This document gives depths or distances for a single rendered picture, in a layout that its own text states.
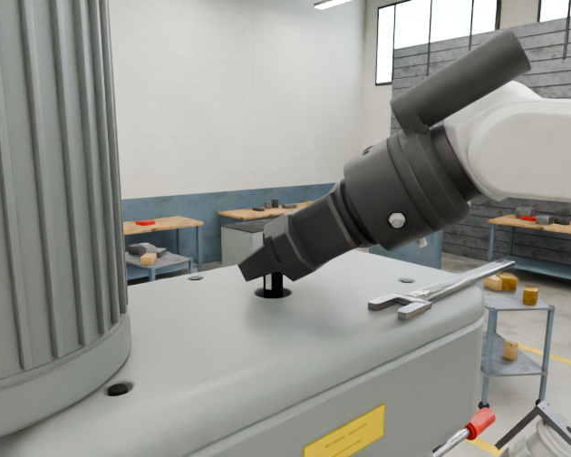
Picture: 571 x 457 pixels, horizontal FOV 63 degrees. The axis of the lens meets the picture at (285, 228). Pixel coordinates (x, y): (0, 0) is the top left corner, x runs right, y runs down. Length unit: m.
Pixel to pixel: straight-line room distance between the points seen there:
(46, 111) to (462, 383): 0.43
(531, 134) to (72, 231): 0.28
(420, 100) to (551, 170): 0.10
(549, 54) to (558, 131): 8.07
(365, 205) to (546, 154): 0.13
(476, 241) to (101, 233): 8.66
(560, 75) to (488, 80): 7.93
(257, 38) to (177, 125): 2.17
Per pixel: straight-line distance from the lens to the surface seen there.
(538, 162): 0.35
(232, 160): 8.18
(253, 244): 4.96
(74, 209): 0.28
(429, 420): 0.49
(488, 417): 0.66
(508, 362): 4.26
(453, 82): 0.37
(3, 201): 0.26
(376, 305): 0.42
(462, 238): 9.00
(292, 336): 0.37
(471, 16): 9.11
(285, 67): 8.98
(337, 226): 0.38
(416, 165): 0.36
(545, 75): 8.39
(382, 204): 0.37
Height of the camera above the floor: 2.04
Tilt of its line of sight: 10 degrees down
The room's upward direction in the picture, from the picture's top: straight up
